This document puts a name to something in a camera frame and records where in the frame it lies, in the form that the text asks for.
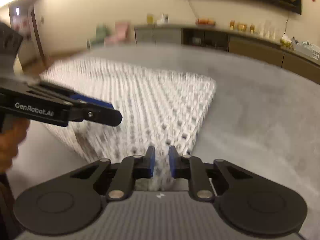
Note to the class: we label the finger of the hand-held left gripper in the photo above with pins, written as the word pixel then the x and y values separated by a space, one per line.
pixel 105 116
pixel 92 101

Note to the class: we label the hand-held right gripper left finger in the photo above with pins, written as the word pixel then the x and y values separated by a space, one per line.
pixel 150 161

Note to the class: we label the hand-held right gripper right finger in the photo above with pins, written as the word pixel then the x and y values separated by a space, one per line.
pixel 172 162

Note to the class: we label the black and white patterned garment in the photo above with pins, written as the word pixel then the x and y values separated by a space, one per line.
pixel 140 92

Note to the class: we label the person's left hand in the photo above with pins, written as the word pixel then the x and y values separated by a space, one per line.
pixel 10 147

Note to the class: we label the wooden doorway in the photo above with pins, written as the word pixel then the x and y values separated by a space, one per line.
pixel 35 37

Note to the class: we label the green plastic chair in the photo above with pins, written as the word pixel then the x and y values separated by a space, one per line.
pixel 100 33

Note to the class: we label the pink plastic chair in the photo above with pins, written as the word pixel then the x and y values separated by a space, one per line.
pixel 120 32

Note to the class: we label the yellow cup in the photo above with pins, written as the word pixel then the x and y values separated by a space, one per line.
pixel 149 19

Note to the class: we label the white power strip with charger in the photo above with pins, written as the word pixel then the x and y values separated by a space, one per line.
pixel 162 20

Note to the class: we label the red fruit bowl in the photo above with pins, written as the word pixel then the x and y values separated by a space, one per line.
pixel 205 22

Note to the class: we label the long grey television cabinet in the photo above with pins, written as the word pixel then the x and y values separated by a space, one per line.
pixel 255 50

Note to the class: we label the small amber cup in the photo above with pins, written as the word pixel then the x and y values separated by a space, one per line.
pixel 232 25
pixel 252 28

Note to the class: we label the gold ornament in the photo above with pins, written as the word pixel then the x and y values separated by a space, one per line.
pixel 242 27

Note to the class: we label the set of clear glass cups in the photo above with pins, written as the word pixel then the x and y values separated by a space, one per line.
pixel 267 31

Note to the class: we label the gold tissue box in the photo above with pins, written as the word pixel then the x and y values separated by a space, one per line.
pixel 286 43

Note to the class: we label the white storage box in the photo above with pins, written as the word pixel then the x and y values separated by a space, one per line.
pixel 307 48

